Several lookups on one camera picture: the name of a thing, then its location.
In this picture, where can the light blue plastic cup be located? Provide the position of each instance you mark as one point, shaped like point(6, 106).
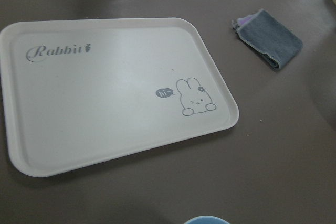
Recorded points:
point(206, 220)

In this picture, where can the cream rabbit serving tray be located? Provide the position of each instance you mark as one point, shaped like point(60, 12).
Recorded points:
point(81, 92)

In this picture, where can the folded grey cloth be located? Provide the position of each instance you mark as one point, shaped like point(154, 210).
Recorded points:
point(273, 41)

